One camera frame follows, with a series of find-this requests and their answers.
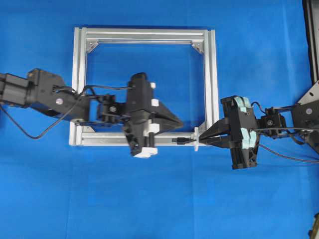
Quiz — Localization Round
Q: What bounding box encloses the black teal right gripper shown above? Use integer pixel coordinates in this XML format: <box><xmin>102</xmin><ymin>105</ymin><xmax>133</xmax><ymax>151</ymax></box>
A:
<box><xmin>199</xmin><ymin>96</ymin><xmax>260</xmax><ymax>170</ymax></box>

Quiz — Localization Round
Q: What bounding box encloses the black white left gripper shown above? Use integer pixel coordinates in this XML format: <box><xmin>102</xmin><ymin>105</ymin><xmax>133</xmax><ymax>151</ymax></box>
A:
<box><xmin>123</xmin><ymin>72</ymin><xmax>183</xmax><ymax>158</ymax></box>

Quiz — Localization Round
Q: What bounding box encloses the black USB cable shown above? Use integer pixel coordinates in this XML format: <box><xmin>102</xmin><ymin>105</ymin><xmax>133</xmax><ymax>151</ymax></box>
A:
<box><xmin>176</xmin><ymin>126</ymin><xmax>319</xmax><ymax>164</ymax></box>

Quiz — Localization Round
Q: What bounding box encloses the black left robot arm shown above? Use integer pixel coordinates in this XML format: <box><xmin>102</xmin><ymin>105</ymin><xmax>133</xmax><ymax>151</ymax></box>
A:
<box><xmin>0</xmin><ymin>68</ymin><xmax>183</xmax><ymax>158</ymax></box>

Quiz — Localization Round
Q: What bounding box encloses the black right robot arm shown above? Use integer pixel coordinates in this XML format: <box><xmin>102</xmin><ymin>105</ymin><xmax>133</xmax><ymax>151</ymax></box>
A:
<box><xmin>199</xmin><ymin>96</ymin><xmax>319</xmax><ymax>169</ymax></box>

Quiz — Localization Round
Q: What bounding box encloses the blue table mat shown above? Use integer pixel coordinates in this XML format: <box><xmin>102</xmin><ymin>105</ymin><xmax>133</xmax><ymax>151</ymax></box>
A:
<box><xmin>0</xmin><ymin>0</ymin><xmax>319</xmax><ymax>239</ymax></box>

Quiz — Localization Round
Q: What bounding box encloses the white string loop clip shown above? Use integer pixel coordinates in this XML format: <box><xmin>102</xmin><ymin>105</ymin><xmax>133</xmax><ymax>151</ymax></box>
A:
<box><xmin>191</xmin><ymin>127</ymin><xmax>199</xmax><ymax>152</ymax></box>

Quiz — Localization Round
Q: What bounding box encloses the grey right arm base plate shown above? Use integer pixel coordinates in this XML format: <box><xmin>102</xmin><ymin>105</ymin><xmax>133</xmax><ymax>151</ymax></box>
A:
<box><xmin>298</xmin><ymin>81</ymin><xmax>319</xmax><ymax>105</ymax></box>

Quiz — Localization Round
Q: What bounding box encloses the square aluminium extrusion frame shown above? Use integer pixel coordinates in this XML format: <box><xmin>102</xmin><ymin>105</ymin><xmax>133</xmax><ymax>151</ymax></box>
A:
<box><xmin>72</xmin><ymin>27</ymin><xmax>219</xmax><ymax>146</ymax></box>

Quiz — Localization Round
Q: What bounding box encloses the black metal rail stand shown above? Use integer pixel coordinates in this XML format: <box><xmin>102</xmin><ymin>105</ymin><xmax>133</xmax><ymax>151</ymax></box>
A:
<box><xmin>303</xmin><ymin>0</ymin><xmax>319</xmax><ymax>85</ymax></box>

